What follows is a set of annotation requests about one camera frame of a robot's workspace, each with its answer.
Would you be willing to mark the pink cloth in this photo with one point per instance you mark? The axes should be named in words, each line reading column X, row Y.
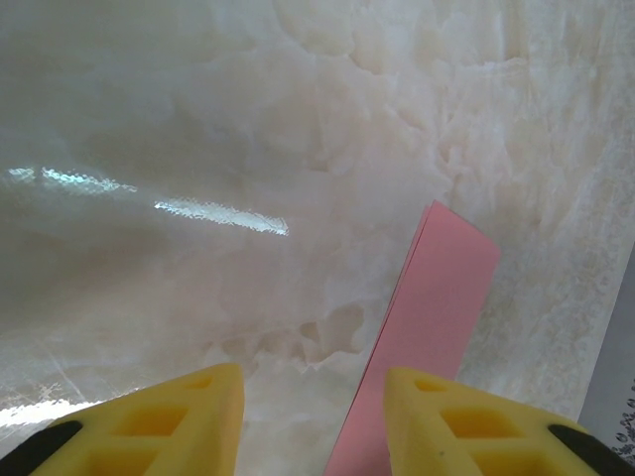
column 436, row 297

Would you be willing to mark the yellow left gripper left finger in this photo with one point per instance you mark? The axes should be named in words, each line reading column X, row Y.
column 218, row 421

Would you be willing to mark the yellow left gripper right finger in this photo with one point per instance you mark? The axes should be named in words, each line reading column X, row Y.
column 412, row 426

